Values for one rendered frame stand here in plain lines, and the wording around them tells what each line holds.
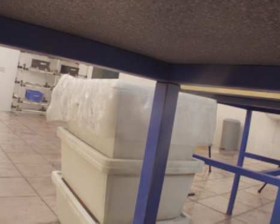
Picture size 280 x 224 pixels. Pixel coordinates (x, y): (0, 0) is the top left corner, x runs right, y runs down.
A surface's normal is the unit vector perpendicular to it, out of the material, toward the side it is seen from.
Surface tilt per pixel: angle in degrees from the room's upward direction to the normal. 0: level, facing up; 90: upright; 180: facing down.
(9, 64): 90
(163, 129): 90
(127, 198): 96
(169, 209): 96
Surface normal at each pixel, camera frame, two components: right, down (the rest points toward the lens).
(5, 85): 0.63, 0.11
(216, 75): -0.76, -0.11
